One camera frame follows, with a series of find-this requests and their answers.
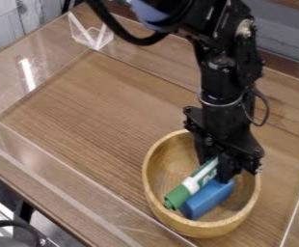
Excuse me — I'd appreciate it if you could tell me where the black cable lower left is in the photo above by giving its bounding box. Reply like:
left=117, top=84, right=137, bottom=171
left=0, top=218, right=41, bottom=247

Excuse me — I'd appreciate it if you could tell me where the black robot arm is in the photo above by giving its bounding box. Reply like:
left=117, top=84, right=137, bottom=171
left=85, top=0, right=264, bottom=182

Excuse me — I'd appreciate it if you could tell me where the green white marker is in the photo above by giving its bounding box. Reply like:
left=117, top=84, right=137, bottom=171
left=162, top=155, right=217, bottom=210

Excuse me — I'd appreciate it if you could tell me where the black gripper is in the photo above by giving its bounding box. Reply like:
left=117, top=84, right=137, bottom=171
left=182, top=95, right=264, bottom=183

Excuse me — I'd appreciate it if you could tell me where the blue rectangular block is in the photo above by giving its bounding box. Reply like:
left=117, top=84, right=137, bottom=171
left=178, top=179, right=234, bottom=220

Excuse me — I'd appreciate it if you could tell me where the clear acrylic corner bracket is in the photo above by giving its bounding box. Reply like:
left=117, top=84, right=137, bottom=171
left=66, top=13, right=113, bottom=50

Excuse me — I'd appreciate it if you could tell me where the clear acrylic tray wall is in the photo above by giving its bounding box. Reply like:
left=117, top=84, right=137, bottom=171
left=0, top=123, right=196, bottom=247

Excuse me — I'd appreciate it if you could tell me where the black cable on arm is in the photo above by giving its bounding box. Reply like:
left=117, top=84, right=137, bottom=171
left=241, top=86, right=270, bottom=127

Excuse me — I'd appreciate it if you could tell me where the brown wooden bowl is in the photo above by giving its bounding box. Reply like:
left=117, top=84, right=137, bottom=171
left=141, top=130, right=260, bottom=238

